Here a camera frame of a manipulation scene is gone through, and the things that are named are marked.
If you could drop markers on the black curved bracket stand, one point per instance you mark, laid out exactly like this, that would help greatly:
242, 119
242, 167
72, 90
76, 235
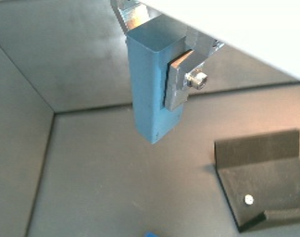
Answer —
258, 172

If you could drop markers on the blue shape sorting board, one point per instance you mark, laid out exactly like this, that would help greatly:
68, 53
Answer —
148, 234

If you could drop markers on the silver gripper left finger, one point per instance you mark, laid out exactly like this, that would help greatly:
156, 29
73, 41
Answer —
131, 13

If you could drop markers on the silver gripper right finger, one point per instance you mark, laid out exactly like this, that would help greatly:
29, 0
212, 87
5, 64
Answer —
186, 72

